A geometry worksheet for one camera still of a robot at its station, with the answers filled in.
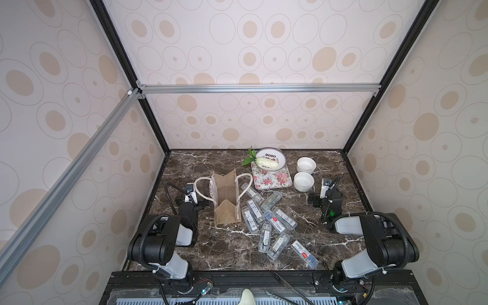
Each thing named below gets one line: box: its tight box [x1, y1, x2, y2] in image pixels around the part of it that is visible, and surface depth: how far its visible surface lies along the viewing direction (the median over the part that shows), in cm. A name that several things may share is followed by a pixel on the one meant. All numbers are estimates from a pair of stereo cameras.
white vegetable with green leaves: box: [240, 148, 279, 168], surface depth 112 cm
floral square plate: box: [250, 163, 293, 190], surface depth 108 cm
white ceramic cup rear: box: [296, 156, 318, 175], surface depth 111 cm
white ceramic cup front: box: [292, 171, 316, 193], surface depth 105 cm
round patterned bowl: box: [254, 147, 287, 172], surface depth 116 cm
